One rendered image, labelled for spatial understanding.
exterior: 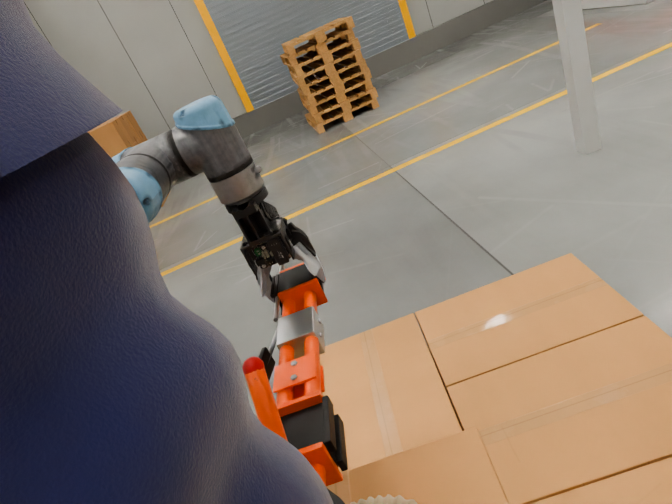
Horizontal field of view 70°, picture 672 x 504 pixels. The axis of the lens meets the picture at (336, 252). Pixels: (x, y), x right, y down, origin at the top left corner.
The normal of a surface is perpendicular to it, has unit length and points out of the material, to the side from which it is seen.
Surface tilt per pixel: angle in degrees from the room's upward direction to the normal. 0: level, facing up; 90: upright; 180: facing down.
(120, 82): 90
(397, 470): 1
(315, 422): 1
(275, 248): 91
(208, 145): 91
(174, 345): 68
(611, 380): 0
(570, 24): 90
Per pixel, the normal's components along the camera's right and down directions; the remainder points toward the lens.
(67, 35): 0.18, 0.40
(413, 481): -0.38, -0.81
